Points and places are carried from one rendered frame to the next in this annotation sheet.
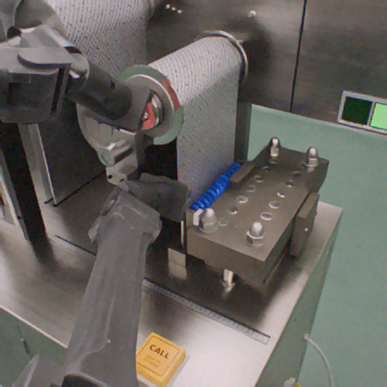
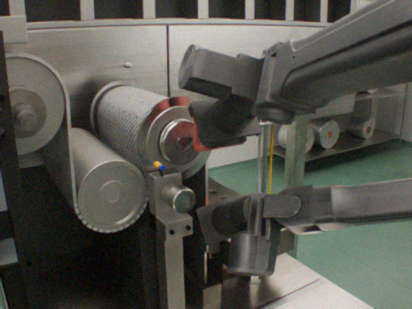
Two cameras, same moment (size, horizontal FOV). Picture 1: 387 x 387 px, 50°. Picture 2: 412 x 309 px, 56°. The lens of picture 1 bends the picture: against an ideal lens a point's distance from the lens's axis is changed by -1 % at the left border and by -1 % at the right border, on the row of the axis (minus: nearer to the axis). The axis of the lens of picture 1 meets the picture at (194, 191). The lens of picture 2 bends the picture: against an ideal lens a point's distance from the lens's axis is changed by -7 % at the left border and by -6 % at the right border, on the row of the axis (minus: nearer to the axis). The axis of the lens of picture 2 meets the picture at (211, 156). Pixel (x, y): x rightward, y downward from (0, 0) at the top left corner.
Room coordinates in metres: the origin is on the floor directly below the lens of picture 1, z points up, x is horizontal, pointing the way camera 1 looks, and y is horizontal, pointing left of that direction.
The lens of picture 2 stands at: (0.35, 0.65, 1.44)
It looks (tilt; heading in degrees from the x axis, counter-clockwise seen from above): 18 degrees down; 296
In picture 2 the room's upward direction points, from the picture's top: straight up
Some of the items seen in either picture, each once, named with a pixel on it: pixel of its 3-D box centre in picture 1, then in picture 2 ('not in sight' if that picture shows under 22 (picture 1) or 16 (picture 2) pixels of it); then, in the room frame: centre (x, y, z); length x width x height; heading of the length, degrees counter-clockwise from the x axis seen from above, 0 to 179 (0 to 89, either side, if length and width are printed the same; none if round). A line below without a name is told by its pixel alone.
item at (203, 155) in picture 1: (209, 155); (176, 190); (0.77, -0.03, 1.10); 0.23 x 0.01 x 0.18; 149
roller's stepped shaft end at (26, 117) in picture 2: (4, 48); (25, 118); (0.75, 0.34, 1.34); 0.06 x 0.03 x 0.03; 149
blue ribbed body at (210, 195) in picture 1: (218, 188); not in sight; (0.76, -0.05, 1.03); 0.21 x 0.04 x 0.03; 149
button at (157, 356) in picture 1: (157, 358); not in sight; (0.42, 0.06, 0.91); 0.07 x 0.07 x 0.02; 59
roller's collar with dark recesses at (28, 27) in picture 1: (31, 40); (19, 110); (0.81, 0.31, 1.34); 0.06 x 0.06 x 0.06; 59
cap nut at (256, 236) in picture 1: (256, 231); not in sight; (0.58, -0.11, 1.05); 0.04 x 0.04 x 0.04
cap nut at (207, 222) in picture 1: (208, 218); not in sight; (0.62, -0.03, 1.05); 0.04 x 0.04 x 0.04
